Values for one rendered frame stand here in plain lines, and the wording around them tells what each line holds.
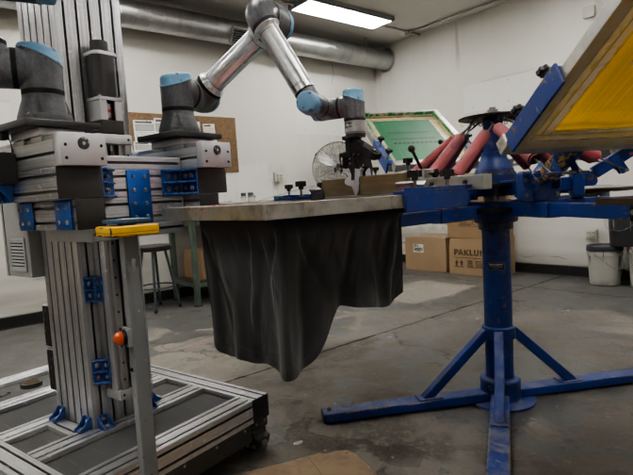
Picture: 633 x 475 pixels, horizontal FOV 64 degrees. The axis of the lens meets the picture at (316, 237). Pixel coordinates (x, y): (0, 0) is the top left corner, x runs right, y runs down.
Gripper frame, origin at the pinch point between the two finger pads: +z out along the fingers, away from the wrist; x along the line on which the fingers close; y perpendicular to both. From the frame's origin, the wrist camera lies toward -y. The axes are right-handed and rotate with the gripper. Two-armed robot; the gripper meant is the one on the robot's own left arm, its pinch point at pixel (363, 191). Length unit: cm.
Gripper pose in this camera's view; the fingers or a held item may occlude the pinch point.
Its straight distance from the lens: 177.3
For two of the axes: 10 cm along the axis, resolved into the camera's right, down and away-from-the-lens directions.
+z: 0.6, 9.9, 0.8
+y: -6.4, -0.3, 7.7
